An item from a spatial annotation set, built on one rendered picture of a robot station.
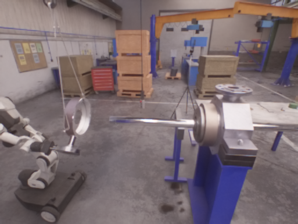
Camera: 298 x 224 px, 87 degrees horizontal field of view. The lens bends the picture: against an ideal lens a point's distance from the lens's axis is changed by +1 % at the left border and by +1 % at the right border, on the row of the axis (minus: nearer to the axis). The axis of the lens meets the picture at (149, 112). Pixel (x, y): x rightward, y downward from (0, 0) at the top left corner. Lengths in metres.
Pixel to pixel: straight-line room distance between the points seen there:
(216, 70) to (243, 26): 10.00
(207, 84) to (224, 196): 4.51
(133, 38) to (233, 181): 4.76
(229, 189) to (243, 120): 0.53
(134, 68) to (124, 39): 0.91
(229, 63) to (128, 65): 3.24
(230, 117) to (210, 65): 4.37
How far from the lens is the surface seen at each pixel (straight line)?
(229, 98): 1.35
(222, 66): 5.70
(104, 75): 5.85
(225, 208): 1.59
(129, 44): 5.41
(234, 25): 15.20
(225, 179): 1.35
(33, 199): 2.33
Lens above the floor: 1.73
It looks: 24 degrees down
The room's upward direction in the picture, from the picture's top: straight up
